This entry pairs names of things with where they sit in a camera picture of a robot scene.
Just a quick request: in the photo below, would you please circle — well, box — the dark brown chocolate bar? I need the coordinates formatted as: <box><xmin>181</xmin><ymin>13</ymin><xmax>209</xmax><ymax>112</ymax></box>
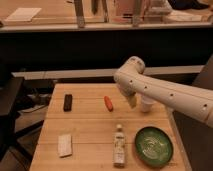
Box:
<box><xmin>63</xmin><ymin>94</ymin><xmax>72</xmax><ymax>112</ymax></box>

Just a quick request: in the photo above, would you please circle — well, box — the white paper cup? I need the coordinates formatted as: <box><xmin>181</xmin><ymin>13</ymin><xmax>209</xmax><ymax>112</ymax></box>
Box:
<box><xmin>141</xmin><ymin>95</ymin><xmax>155</xmax><ymax>113</ymax></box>

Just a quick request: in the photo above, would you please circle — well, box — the green patterned plate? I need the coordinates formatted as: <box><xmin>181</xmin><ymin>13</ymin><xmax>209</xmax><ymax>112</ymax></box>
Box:
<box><xmin>134</xmin><ymin>126</ymin><xmax>173</xmax><ymax>168</ymax></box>

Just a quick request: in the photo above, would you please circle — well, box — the grey metal rail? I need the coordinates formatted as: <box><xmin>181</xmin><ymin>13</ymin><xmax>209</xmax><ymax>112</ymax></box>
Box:
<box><xmin>12</xmin><ymin>65</ymin><xmax>203</xmax><ymax>80</ymax></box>

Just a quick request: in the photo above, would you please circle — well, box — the white paper sheet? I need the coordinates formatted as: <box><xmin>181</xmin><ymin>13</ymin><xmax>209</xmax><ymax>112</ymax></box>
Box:
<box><xmin>5</xmin><ymin>8</ymin><xmax>41</xmax><ymax>22</ymax></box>

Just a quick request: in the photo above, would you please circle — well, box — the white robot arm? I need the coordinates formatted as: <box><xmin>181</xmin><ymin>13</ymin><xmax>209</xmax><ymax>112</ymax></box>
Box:
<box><xmin>114</xmin><ymin>56</ymin><xmax>213</xmax><ymax>128</ymax></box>

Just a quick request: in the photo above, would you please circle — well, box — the clear plastic bottle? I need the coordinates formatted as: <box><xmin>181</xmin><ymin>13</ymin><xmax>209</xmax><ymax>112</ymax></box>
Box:
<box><xmin>113</xmin><ymin>124</ymin><xmax>125</xmax><ymax>167</ymax></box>

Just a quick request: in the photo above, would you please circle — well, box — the black chair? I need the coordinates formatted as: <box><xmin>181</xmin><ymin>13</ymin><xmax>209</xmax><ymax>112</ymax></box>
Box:
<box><xmin>0</xmin><ymin>77</ymin><xmax>44</xmax><ymax>161</ymax></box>

